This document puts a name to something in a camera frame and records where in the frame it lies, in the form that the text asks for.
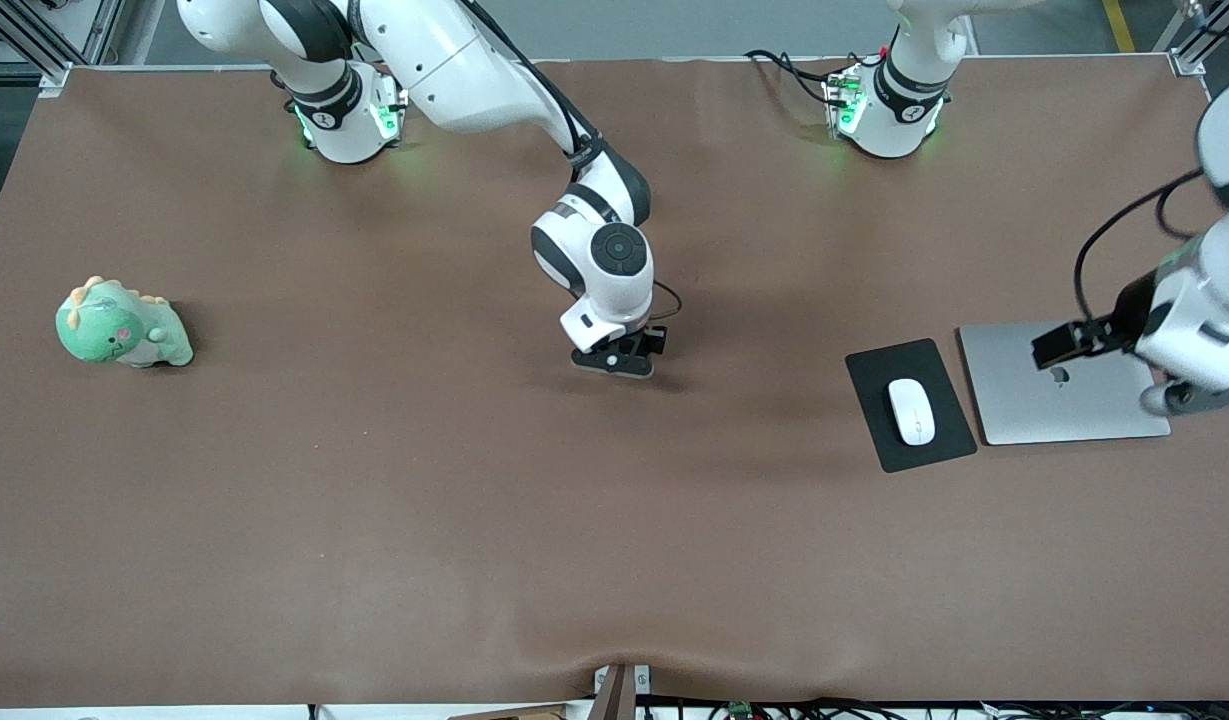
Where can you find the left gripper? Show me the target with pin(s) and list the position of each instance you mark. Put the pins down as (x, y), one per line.
(1132, 313)

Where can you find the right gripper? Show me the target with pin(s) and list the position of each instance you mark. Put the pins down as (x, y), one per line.
(655, 341)

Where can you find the white computer mouse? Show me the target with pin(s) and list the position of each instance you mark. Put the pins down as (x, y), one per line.
(911, 412)

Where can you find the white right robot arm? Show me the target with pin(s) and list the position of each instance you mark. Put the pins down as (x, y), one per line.
(454, 70)

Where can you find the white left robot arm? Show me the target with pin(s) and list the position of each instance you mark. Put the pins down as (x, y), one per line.
(899, 110)

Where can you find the black mouse pad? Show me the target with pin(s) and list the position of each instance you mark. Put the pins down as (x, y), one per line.
(934, 365)

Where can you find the silver closed laptop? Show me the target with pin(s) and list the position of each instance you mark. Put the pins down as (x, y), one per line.
(1064, 415)

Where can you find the brown table cover cloth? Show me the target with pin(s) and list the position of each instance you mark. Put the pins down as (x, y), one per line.
(574, 520)

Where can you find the green dinosaur plush toy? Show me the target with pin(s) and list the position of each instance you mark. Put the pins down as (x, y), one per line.
(109, 325)

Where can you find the aluminium frame profile with bracket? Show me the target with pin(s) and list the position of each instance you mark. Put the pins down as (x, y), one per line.
(34, 45)
(1199, 45)

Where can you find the brown camera mount post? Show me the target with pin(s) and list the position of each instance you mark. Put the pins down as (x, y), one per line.
(619, 695)

